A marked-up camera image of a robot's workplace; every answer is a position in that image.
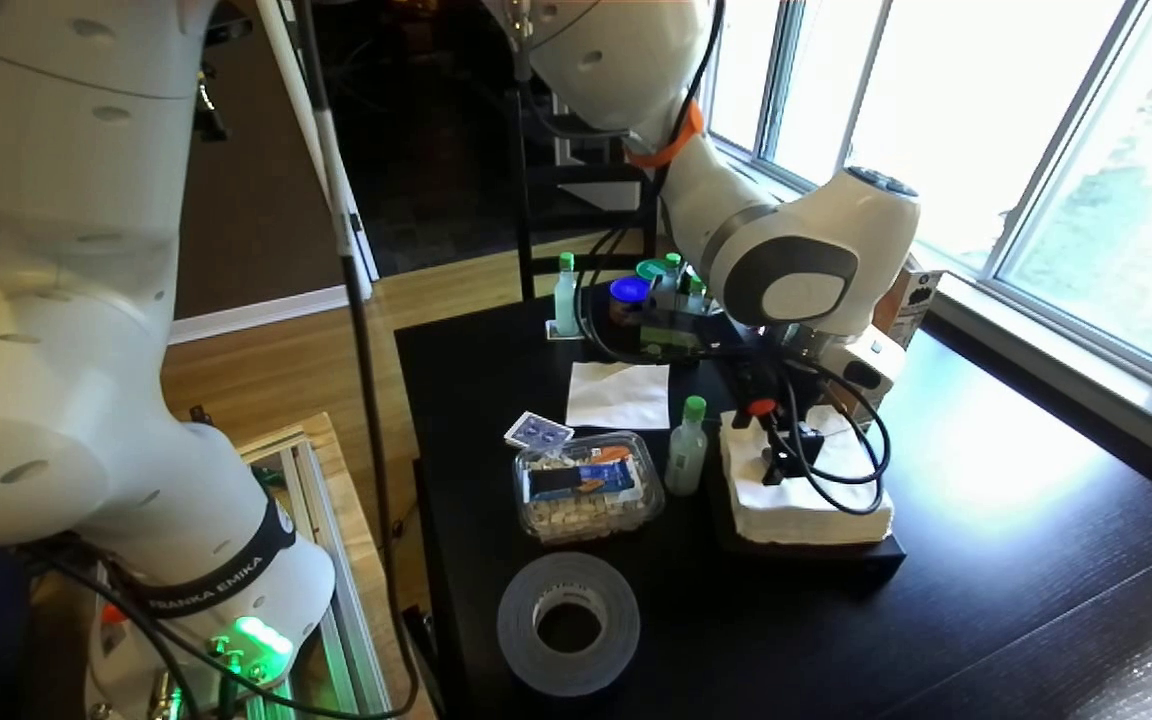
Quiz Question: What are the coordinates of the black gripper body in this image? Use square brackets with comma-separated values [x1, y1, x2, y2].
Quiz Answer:
[730, 341, 832, 460]

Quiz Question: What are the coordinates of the white napkin stack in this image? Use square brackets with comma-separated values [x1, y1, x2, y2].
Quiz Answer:
[717, 400, 898, 547]

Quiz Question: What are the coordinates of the green cap sanitizer bottle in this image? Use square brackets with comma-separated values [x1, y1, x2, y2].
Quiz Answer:
[661, 390, 712, 501]
[550, 249, 586, 334]

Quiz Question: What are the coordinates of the black napkin tray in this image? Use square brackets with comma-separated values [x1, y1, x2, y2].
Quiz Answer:
[707, 451, 912, 596]

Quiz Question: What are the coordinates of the blue lid jar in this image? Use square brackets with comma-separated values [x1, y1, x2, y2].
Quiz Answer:
[603, 271, 650, 331]

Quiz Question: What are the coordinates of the clear plastic food container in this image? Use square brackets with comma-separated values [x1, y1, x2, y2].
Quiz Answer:
[506, 427, 669, 547]

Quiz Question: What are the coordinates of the blue playing card deck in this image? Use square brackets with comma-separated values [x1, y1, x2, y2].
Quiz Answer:
[499, 406, 577, 460]

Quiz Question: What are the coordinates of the black wooden chair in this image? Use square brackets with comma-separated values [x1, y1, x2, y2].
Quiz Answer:
[510, 71, 670, 305]

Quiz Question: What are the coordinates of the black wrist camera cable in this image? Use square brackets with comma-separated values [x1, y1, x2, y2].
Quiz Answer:
[767, 349, 895, 521]

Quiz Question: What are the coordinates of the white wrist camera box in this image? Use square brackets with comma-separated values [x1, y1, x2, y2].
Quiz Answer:
[810, 323, 912, 414]

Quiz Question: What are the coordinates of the white window frame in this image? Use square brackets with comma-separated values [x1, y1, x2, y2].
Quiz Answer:
[701, 0, 1152, 430]

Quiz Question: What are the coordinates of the grey duct tape roll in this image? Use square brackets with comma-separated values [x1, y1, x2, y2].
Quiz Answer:
[490, 547, 645, 701]

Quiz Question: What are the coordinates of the long black hanging cable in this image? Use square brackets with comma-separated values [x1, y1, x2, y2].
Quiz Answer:
[287, 0, 428, 720]

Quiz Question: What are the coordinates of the grey metal rail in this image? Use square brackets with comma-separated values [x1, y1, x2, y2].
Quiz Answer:
[275, 435, 400, 720]

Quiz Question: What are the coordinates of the white door frame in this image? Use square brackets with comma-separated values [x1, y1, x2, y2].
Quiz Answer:
[252, 0, 383, 290]

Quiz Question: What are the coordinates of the black base cable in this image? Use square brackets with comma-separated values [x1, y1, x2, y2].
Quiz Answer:
[12, 536, 209, 720]

